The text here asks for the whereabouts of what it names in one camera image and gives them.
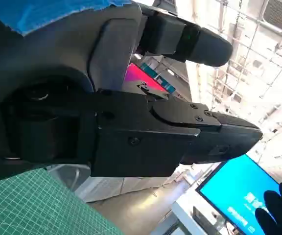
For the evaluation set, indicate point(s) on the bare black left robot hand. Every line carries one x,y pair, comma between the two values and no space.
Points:
57,98

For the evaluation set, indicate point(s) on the monitor with blue screen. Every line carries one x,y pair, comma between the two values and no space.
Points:
234,188

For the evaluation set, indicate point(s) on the monitor with pink screen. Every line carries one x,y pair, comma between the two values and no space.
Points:
138,76

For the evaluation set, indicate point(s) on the green cutting mat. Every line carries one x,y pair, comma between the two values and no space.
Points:
21,208

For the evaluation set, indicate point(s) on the white air conditioner unit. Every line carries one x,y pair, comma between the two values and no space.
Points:
280,12

